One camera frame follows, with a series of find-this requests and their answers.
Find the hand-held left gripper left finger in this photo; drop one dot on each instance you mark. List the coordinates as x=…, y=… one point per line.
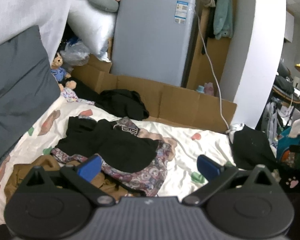
x=90, y=168

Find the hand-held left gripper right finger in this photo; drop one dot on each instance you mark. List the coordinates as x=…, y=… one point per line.
x=208, y=168

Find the black sweatshirt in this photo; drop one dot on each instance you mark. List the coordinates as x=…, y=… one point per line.
x=120, y=147

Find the white printed bed sheet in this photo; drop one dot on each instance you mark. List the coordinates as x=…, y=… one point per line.
x=190, y=150

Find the brown garment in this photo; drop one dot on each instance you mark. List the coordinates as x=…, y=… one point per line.
x=46, y=161

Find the folded black garment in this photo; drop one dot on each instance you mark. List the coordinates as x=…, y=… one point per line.
x=250, y=150

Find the white power adapter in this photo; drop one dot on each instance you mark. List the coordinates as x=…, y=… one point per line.
x=236, y=127

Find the floral patterned garment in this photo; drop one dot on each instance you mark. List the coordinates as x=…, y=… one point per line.
x=145, y=177

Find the brown cardboard sheet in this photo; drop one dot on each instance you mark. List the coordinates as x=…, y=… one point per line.
x=180, y=105

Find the crumpled black garment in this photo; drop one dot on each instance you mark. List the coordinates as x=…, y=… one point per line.
x=125, y=102

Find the doll in floral dress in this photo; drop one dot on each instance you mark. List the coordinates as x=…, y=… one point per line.
x=70, y=95

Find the teal bottle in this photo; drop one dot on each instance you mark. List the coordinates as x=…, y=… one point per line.
x=200, y=89

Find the pink bottle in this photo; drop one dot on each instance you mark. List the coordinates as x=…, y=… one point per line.
x=209, y=88

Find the teal bag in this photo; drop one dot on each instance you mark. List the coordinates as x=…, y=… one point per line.
x=287, y=145

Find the black paw print plush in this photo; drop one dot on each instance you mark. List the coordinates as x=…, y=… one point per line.
x=291, y=180

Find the teddy bear blue shirt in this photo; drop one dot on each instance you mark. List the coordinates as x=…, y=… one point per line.
x=58, y=72

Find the brown wooden board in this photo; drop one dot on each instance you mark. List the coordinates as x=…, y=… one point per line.
x=207, y=62

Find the black bag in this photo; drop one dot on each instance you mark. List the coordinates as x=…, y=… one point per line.
x=285, y=86

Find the clear plastic bag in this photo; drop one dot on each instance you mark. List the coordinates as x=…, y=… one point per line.
x=75, y=53

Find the grey washing machine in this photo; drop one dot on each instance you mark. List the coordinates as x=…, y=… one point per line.
x=150, y=42

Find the white pillow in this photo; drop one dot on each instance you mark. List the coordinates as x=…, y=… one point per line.
x=90, y=27

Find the teal towel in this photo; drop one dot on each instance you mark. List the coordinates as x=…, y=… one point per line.
x=223, y=12

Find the grey neck pillow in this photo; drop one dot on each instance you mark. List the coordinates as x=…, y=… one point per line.
x=100, y=3

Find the white curtain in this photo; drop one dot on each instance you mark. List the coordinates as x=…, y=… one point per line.
x=27, y=2

